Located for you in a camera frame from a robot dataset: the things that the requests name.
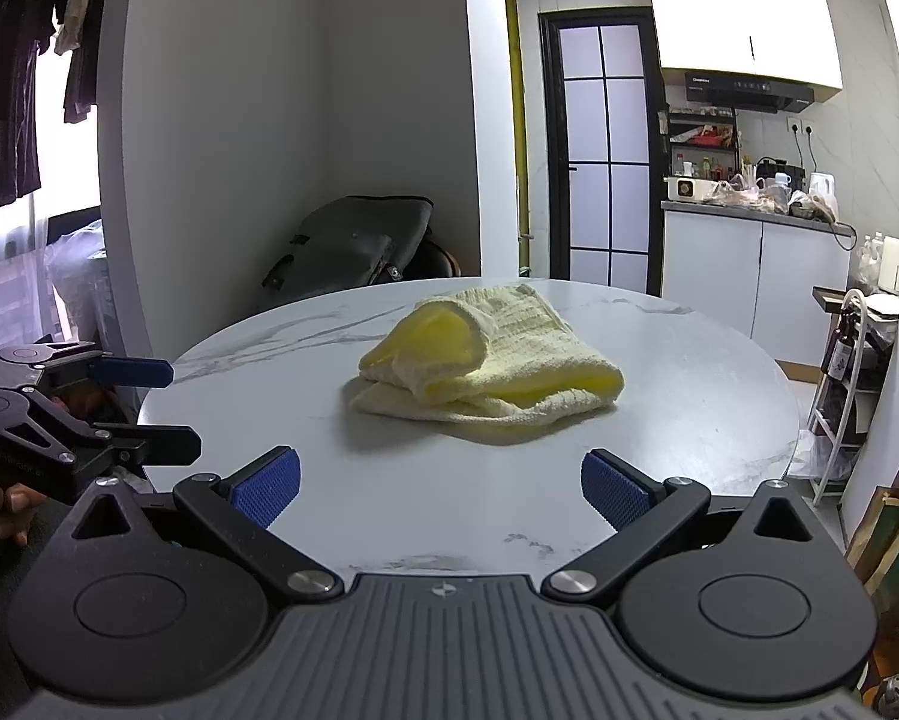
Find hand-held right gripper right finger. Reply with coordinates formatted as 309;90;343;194
543;449;825;606

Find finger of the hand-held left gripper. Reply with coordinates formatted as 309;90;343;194
0;342;175;389
0;388;202;466

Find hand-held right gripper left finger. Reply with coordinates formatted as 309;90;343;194
59;447;343;605

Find pale yellow towel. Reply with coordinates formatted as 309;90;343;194
348;281;626;445

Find person's left hand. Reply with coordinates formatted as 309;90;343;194
0;465;49;548

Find large clear plastic bag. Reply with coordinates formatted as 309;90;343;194
44;221;131;361

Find white storage trolley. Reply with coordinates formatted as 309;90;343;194
807;286;899;507

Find grey bag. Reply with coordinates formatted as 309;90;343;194
261;195;435;308

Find white base cabinet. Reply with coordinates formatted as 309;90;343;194
659;199;855;383

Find dark wine bottle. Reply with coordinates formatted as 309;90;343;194
820;307;856;383

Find dark brown chair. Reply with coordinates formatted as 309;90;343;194
411;240;463;282

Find brown green paper bag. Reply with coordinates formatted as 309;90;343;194
845;472;899;602

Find dark hanging garment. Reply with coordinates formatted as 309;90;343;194
63;0;118;125

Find black hanging shirt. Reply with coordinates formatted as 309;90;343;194
0;0;59;217

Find small white appliance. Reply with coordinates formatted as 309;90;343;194
663;176;720;202

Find plastic bags of food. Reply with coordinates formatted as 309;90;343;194
708;174;795;212

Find clear plastic bottles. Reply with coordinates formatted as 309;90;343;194
854;232;886;293

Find black framed glass door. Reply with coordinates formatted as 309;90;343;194
537;7;671;295

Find white box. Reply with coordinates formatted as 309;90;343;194
876;236;899;297

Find black countertop appliance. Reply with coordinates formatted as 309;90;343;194
755;157;806;188

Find black spice rack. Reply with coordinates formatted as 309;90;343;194
666;106;742;181

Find white electric kettle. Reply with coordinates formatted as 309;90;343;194
805;172;840;212

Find beige hanging garment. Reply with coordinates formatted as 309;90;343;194
53;0;97;57

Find yellow pipe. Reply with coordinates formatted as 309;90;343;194
503;0;533;275

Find black range hood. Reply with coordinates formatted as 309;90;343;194
683;70;816;113

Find white wall cabinet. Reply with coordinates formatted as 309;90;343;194
639;0;845;102

